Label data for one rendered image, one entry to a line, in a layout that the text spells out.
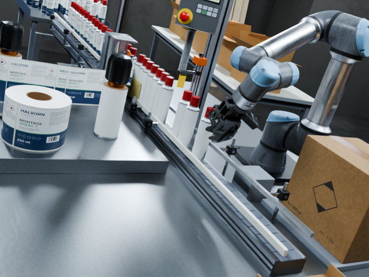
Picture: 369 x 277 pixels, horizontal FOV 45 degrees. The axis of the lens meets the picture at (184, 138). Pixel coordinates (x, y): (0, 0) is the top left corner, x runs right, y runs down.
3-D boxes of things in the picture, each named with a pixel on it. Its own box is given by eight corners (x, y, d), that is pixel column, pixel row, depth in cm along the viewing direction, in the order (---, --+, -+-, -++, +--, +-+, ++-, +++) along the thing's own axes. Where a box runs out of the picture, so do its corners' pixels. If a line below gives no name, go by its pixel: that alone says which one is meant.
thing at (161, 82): (146, 115, 193) (157, 70, 186) (157, 116, 196) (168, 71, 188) (151, 120, 189) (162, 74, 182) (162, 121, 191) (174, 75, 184)
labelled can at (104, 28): (93, 59, 258) (99, 24, 251) (101, 60, 261) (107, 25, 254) (95, 62, 254) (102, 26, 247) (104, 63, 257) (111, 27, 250)
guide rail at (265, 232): (134, 103, 200) (135, 98, 199) (137, 103, 201) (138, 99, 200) (282, 256, 115) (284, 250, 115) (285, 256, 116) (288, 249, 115)
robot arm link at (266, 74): (288, 76, 127) (270, 80, 122) (267, 100, 135) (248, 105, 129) (272, 55, 130) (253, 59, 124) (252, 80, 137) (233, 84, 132)
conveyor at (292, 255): (96, 73, 247) (97, 66, 246) (110, 75, 252) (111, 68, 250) (275, 273, 118) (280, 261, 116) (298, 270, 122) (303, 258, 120)
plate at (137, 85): (127, 94, 209) (132, 76, 205) (129, 94, 209) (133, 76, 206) (135, 102, 201) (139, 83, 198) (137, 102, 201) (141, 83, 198)
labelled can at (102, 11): (104, 27, 363) (108, 1, 356) (98, 26, 361) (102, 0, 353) (102, 26, 367) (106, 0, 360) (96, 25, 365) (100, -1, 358)
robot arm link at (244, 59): (320, -1, 165) (228, 44, 141) (347, 7, 159) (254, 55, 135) (317, 28, 173) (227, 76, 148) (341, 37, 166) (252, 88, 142)
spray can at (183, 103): (166, 137, 176) (179, 88, 169) (178, 137, 179) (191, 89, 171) (172, 143, 172) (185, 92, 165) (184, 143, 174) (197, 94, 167)
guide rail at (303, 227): (152, 93, 202) (152, 90, 202) (155, 93, 203) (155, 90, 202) (309, 237, 117) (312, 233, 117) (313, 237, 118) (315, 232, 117)
